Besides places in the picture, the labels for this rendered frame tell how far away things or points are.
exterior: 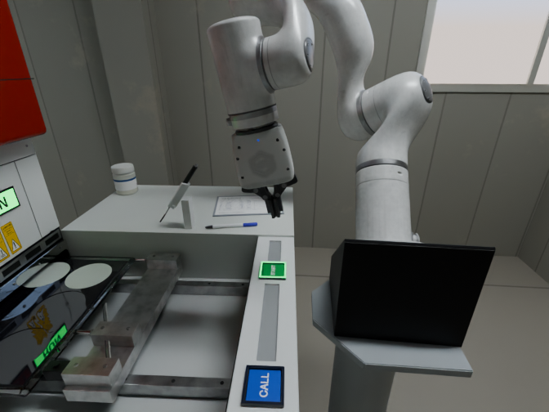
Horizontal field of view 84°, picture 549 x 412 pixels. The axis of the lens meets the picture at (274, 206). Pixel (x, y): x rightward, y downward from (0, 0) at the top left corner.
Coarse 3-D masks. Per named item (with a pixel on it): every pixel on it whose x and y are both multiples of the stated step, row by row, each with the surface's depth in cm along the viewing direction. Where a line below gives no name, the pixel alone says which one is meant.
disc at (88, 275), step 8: (96, 264) 78; (104, 264) 78; (72, 272) 75; (80, 272) 75; (88, 272) 75; (96, 272) 75; (104, 272) 75; (72, 280) 72; (80, 280) 72; (88, 280) 72; (96, 280) 72; (72, 288) 70; (80, 288) 70
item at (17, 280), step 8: (64, 240) 81; (48, 248) 78; (56, 248) 79; (64, 248) 81; (40, 256) 74; (48, 256) 76; (32, 264) 71; (40, 264) 73; (16, 272) 68; (24, 272) 69; (32, 272) 71; (8, 280) 66; (16, 280) 67; (24, 280) 69; (0, 288) 63; (8, 288) 65; (16, 288) 67; (0, 296) 63
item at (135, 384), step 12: (48, 384) 55; (60, 384) 55; (132, 384) 54; (144, 384) 54; (156, 384) 54; (168, 384) 54; (180, 384) 54; (192, 384) 54; (204, 384) 54; (216, 384) 54; (228, 384) 54; (168, 396) 55; (180, 396) 55; (192, 396) 55; (204, 396) 54; (216, 396) 54
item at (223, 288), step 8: (120, 280) 80; (128, 280) 80; (136, 280) 80; (184, 280) 80; (120, 288) 80; (128, 288) 80; (176, 288) 79; (184, 288) 79; (192, 288) 79; (200, 288) 78; (208, 288) 78; (216, 288) 78; (224, 288) 78; (232, 288) 78; (240, 288) 78
